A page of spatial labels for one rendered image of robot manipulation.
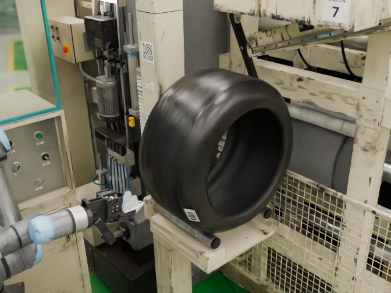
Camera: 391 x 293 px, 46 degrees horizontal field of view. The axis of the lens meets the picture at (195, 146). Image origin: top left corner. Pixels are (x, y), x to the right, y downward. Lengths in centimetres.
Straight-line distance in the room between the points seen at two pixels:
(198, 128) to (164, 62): 40
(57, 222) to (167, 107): 51
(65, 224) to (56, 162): 73
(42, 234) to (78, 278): 103
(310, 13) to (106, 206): 86
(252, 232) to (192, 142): 62
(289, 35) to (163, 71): 48
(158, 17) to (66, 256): 116
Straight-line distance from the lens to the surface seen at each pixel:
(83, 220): 136
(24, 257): 173
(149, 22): 170
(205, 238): 168
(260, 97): 154
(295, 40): 174
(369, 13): 150
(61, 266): 223
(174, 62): 175
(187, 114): 144
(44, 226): 132
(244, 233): 188
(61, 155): 204
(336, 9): 147
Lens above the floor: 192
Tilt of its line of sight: 25 degrees down
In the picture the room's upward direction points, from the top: 1 degrees counter-clockwise
